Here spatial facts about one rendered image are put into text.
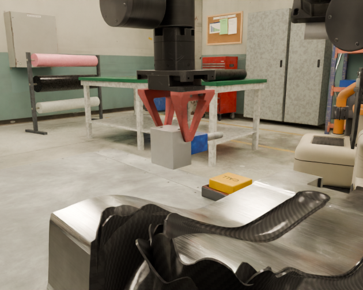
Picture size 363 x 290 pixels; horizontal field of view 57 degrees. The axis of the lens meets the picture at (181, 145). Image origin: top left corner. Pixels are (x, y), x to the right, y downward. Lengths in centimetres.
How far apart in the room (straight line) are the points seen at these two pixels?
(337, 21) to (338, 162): 76
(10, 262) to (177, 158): 26
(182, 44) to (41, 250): 34
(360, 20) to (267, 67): 595
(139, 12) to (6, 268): 35
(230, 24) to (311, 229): 686
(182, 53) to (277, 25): 582
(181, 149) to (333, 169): 69
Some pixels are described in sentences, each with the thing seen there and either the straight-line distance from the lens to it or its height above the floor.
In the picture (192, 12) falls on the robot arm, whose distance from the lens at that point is 47.
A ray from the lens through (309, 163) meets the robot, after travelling 109.
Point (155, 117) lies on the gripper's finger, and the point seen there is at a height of 97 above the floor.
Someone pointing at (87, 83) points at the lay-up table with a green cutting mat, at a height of 82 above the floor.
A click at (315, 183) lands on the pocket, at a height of 88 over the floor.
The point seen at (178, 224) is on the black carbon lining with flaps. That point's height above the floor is 94.
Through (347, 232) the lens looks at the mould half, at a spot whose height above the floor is 89.
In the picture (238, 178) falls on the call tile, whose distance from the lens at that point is 65.
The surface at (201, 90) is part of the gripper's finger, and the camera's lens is 45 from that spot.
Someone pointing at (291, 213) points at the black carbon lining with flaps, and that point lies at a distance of 41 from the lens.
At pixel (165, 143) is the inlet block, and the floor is 94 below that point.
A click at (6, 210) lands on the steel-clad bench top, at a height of 80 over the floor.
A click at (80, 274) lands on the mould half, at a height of 91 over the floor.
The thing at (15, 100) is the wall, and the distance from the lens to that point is 693.
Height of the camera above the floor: 105
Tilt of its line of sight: 13 degrees down
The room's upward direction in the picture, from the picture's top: straight up
